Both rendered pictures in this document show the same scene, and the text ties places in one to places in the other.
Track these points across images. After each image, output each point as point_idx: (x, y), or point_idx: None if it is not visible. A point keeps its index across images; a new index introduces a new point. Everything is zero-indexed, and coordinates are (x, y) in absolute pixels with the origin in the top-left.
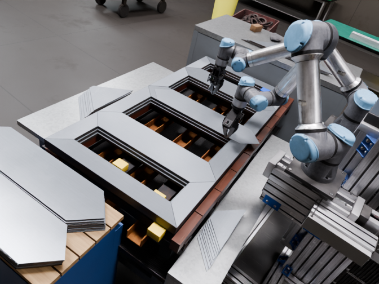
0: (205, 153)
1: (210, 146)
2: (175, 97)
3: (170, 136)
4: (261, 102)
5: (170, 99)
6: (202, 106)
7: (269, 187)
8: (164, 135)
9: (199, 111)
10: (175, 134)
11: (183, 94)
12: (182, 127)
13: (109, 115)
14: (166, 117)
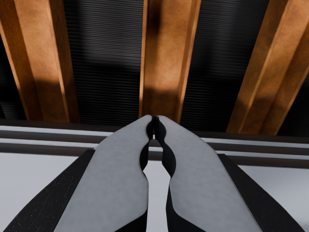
0: (191, 89)
1: (195, 55)
2: (11, 191)
3: (92, 92)
4: None
5: (17, 213)
6: (144, 170)
7: None
8: (81, 96)
9: (155, 202)
10: (97, 76)
11: (10, 154)
12: (86, 27)
13: None
14: (47, 114)
